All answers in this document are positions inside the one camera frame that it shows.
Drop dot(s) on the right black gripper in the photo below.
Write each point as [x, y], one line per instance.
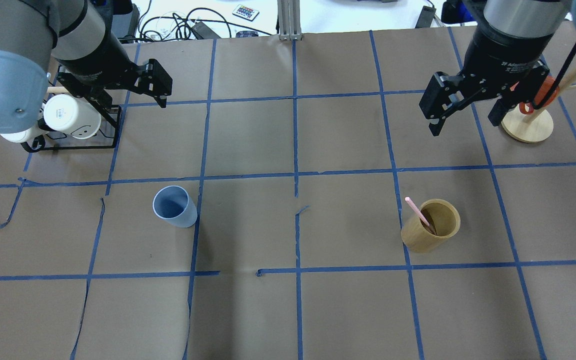
[507, 55]

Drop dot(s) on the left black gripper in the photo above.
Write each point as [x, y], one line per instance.
[97, 59]

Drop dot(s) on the pink chopstick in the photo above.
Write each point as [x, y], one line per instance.
[420, 215]

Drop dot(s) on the blue plastic cup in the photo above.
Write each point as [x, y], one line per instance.
[174, 205]

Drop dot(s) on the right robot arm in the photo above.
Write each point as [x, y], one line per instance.
[511, 31]

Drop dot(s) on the red cup on stand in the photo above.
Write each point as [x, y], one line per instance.
[543, 92]

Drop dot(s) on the wooden cup tree stand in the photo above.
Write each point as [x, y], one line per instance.
[529, 125]

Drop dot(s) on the bamboo holder cup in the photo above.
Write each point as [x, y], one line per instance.
[436, 222]

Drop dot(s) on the black power adapter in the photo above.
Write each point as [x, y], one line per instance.
[201, 31]

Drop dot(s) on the black power brick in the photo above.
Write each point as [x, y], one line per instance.
[426, 17]

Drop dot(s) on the remote control with coloured buttons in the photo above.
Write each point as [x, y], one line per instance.
[245, 12]

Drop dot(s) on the white mug left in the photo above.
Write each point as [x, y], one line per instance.
[27, 135]

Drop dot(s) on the black wire mug rack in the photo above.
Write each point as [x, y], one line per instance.
[105, 139]

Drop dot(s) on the aluminium frame post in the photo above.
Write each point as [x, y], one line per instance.
[289, 20]

